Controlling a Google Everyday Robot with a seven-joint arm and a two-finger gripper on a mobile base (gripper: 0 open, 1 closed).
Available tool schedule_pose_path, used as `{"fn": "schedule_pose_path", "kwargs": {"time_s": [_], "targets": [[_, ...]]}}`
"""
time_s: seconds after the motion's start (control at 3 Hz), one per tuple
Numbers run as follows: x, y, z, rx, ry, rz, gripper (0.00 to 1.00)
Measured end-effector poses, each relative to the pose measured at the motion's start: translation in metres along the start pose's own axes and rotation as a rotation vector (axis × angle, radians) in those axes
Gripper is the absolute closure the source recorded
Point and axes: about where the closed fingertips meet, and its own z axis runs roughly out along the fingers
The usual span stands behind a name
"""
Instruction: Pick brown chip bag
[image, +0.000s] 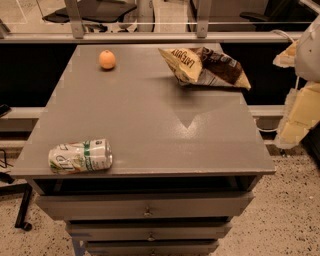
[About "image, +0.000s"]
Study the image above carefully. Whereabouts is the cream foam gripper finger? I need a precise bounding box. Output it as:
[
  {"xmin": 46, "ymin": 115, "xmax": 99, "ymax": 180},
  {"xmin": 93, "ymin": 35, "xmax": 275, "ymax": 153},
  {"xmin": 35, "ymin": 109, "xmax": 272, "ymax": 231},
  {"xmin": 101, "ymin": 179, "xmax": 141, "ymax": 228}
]
[
  {"xmin": 274, "ymin": 81, "xmax": 320, "ymax": 149},
  {"xmin": 273, "ymin": 40, "xmax": 298, "ymax": 68}
]

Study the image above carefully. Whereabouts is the brown chip bag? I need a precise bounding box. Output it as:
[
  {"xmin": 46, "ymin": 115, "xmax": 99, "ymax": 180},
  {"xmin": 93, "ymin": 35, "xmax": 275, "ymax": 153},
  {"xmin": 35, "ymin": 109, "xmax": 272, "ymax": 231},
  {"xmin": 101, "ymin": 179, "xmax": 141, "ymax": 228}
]
[{"xmin": 159, "ymin": 47, "xmax": 251, "ymax": 90}]

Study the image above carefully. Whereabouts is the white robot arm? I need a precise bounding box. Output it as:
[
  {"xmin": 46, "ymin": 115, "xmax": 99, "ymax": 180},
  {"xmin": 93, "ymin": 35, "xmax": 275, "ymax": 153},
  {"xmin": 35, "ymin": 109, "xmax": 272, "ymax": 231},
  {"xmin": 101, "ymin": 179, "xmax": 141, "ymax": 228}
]
[{"xmin": 273, "ymin": 16, "xmax": 320, "ymax": 149}]

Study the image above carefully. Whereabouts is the grey drawer cabinet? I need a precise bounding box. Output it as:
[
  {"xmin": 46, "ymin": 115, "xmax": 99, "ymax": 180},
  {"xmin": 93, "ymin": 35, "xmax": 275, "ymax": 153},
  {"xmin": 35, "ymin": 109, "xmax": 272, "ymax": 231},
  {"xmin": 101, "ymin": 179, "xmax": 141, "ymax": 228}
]
[{"xmin": 13, "ymin": 44, "xmax": 274, "ymax": 256}]

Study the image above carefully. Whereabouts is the orange fruit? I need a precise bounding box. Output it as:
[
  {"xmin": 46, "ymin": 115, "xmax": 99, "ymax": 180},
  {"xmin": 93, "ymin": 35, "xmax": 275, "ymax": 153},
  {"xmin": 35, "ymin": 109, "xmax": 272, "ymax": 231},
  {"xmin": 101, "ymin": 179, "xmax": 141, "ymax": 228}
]
[{"xmin": 99, "ymin": 50, "xmax": 116, "ymax": 70}]

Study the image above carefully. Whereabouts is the black office chair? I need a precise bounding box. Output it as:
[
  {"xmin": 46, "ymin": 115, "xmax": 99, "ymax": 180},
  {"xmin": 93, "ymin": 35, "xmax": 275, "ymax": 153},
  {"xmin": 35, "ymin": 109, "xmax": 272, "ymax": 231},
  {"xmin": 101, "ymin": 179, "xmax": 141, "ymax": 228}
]
[{"xmin": 42, "ymin": 0, "xmax": 138, "ymax": 33}]

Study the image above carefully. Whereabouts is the white green soda can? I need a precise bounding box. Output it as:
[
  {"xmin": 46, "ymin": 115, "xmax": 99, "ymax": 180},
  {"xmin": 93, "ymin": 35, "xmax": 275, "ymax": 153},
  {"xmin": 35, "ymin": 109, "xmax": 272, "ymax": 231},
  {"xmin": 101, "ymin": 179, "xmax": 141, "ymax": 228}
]
[{"xmin": 48, "ymin": 139, "xmax": 113, "ymax": 174}]

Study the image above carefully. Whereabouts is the grey metal railing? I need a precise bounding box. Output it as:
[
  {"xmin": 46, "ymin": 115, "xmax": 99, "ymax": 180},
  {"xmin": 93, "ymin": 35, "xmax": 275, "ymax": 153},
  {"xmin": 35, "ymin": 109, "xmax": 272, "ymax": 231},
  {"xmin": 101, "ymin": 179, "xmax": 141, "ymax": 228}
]
[{"xmin": 0, "ymin": 0, "xmax": 320, "ymax": 45}]

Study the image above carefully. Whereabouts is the black chair base left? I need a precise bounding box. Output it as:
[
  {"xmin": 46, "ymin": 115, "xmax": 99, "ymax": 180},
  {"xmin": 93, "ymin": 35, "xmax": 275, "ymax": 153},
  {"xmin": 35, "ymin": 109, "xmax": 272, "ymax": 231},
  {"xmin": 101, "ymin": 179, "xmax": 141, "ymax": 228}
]
[{"xmin": 0, "ymin": 148, "xmax": 34, "ymax": 232}]

